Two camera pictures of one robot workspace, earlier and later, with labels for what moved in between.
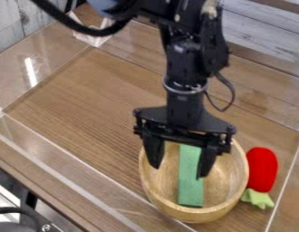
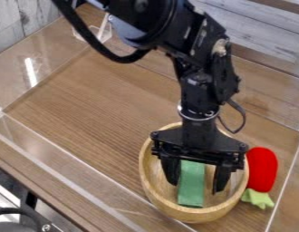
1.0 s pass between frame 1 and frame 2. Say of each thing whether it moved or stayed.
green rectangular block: stayed
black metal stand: stayed
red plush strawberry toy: stayed
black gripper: moved
